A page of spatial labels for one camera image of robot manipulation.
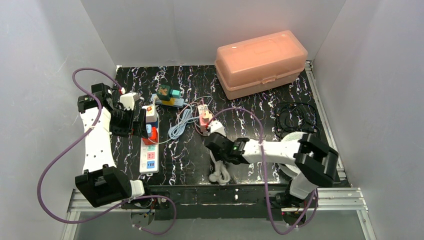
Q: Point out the pink power adapter plug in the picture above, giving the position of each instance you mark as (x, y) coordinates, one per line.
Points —
(204, 117)

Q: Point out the green and yellow adapter stack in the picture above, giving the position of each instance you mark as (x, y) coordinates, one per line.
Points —
(168, 96)

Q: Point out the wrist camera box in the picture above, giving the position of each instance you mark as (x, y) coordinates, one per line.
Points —
(216, 127)
(128, 100)

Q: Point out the pink translucent storage box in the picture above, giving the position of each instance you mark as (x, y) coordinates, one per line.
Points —
(259, 64)

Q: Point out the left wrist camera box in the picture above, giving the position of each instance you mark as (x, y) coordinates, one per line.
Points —
(128, 100)

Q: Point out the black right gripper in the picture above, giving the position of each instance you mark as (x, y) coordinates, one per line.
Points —
(214, 142)

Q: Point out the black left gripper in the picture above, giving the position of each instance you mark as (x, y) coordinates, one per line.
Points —
(133, 122)

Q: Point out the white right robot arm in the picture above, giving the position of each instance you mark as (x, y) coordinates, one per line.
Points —
(300, 187)

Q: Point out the long white power strip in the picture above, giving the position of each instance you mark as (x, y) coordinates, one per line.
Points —
(149, 157)

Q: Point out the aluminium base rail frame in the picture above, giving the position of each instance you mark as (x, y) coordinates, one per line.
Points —
(246, 201)

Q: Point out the blue power adapter plug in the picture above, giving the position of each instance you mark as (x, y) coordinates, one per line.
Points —
(152, 127)

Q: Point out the red power adapter plug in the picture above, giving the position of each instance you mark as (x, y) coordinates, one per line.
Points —
(151, 139)

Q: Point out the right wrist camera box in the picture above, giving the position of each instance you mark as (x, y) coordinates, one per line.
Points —
(216, 127)

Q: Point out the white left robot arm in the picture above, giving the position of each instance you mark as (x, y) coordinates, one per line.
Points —
(101, 183)

